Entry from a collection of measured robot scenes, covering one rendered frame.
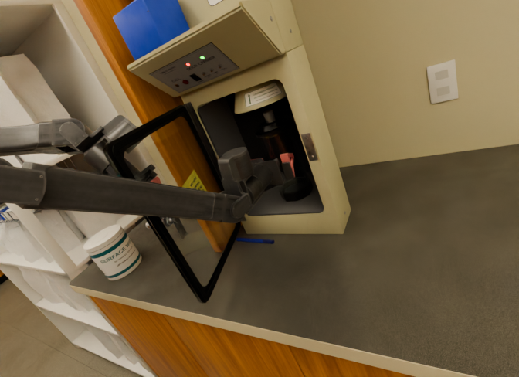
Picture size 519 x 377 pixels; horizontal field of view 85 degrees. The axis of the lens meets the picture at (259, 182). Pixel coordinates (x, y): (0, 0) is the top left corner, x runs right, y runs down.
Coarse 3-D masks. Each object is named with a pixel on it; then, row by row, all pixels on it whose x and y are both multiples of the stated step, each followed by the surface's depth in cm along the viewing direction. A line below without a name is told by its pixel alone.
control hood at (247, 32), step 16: (256, 0) 49; (224, 16) 47; (240, 16) 46; (256, 16) 48; (272, 16) 53; (192, 32) 51; (208, 32) 50; (224, 32) 50; (240, 32) 50; (256, 32) 50; (272, 32) 52; (160, 48) 55; (176, 48) 55; (192, 48) 54; (224, 48) 54; (240, 48) 54; (256, 48) 53; (272, 48) 53; (144, 64) 60; (160, 64) 60; (240, 64) 58; (256, 64) 58; (176, 96) 72
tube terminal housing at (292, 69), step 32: (192, 0) 59; (224, 0) 57; (288, 0) 60; (288, 32) 58; (288, 64) 58; (192, 96) 73; (224, 96) 68; (288, 96) 61; (320, 128) 68; (320, 160) 66; (320, 192) 71; (256, 224) 88; (288, 224) 82; (320, 224) 76
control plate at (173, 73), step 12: (204, 48) 54; (216, 48) 54; (180, 60) 58; (192, 60) 58; (204, 60) 57; (216, 60) 57; (228, 60) 57; (156, 72) 62; (168, 72) 62; (180, 72) 62; (192, 72) 61; (216, 72) 61; (228, 72) 61; (168, 84) 66; (180, 84) 66; (192, 84) 66
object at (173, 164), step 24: (144, 144) 57; (168, 144) 64; (192, 144) 73; (144, 168) 55; (168, 168) 62; (192, 168) 70; (216, 192) 79; (144, 216) 53; (192, 240) 64; (216, 240) 73; (192, 264) 62; (216, 264) 71; (192, 288) 61
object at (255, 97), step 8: (272, 80) 68; (248, 88) 68; (256, 88) 67; (264, 88) 67; (272, 88) 67; (280, 88) 68; (240, 96) 70; (248, 96) 68; (256, 96) 68; (264, 96) 67; (272, 96) 67; (280, 96) 68; (240, 104) 71; (248, 104) 69; (256, 104) 68; (264, 104) 67; (240, 112) 71
